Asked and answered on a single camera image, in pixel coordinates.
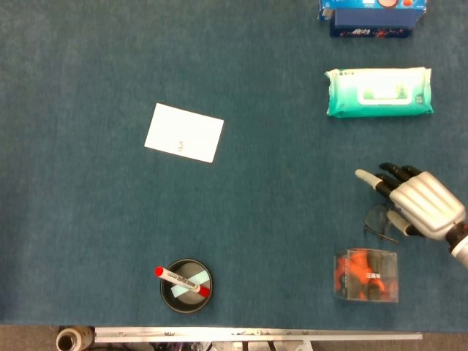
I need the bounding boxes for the brown tape roll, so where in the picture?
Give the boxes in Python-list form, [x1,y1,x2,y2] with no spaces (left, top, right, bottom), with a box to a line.
[56,327,97,351]

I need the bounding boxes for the black round pen holder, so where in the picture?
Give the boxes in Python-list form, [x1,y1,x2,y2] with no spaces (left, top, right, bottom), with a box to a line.
[159,258,214,314]

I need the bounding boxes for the light blue paper strip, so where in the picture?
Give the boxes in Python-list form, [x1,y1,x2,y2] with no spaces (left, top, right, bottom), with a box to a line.
[170,272,212,299]

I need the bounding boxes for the dark blue printed box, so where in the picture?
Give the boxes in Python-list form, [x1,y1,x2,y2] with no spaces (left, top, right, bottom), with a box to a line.
[329,8,418,39]

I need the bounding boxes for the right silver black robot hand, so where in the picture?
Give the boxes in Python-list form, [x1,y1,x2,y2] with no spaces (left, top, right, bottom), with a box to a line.
[354,162,467,242]

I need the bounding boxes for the green white wet wipes pack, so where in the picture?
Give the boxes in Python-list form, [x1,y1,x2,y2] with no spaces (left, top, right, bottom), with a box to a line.
[325,67,434,118]

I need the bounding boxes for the aluminium rail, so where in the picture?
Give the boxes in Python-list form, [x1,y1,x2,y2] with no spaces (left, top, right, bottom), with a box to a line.
[94,326,423,344]

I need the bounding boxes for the red white whiteboard marker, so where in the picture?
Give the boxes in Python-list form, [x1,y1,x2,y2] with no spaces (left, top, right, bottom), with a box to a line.
[153,266,211,298]

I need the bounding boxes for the clear box with orange contents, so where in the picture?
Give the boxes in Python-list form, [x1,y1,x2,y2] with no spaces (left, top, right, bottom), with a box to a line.
[333,248,399,303]

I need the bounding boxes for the blue Oreo cookie box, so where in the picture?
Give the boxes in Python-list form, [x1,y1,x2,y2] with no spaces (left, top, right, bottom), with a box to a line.
[317,0,429,22]

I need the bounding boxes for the white paper card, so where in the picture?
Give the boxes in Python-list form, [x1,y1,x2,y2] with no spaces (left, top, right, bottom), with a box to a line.
[143,102,225,164]

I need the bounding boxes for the thin-framed eyeglasses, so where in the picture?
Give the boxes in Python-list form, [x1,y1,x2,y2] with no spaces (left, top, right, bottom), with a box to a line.
[363,204,399,245]

